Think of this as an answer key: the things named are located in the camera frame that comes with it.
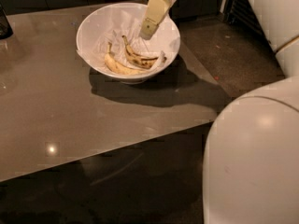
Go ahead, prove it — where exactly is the spotted yellow banana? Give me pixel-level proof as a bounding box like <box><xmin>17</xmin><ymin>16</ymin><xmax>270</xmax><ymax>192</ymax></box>
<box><xmin>122</xmin><ymin>35</ymin><xmax>158</xmax><ymax>69</ymax></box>

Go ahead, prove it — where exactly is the dark object table corner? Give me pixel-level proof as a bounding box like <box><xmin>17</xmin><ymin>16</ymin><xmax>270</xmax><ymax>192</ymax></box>
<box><xmin>0</xmin><ymin>4</ymin><xmax>13</xmax><ymax>39</ymax></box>

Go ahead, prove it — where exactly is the black slatted radiator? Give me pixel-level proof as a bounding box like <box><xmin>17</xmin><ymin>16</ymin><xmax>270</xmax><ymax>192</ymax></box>
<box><xmin>223</xmin><ymin>0</ymin><xmax>264</xmax><ymax>36</ymax></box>

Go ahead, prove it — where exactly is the yellow banana front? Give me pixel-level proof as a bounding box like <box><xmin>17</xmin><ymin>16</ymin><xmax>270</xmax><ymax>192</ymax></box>
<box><xmin>104</xmin><ymin>42</ymin><xmax>143</xmax><ymax>76</ymax></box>

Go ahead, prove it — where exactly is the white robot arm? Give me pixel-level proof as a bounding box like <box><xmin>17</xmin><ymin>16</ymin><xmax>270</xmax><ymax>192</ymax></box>
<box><xmin>202</xmin><ymin>0</ymin><xmax>299</xmax><ymax>224</ymax></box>

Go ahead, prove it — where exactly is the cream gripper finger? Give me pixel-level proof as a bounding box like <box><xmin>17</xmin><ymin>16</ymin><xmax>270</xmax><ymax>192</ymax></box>
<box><xmin>139</xmin><ymin>0</ymin><xmax>173</xmax><ymax>40</ymax></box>

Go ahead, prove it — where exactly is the white paper bowl liner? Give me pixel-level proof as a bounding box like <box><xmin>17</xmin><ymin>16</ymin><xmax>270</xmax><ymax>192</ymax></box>
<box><xmin>76</xmin><ymin>8</ymin><xmax>176</xmax><ymax>77</ymax></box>

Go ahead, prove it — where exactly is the white ceramic bowl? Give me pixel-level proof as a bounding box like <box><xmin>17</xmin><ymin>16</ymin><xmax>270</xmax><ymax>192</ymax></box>
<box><xmin>76</xmin><ymin>2</ymin><xmax>181</xmax><ymax>85</ymax></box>

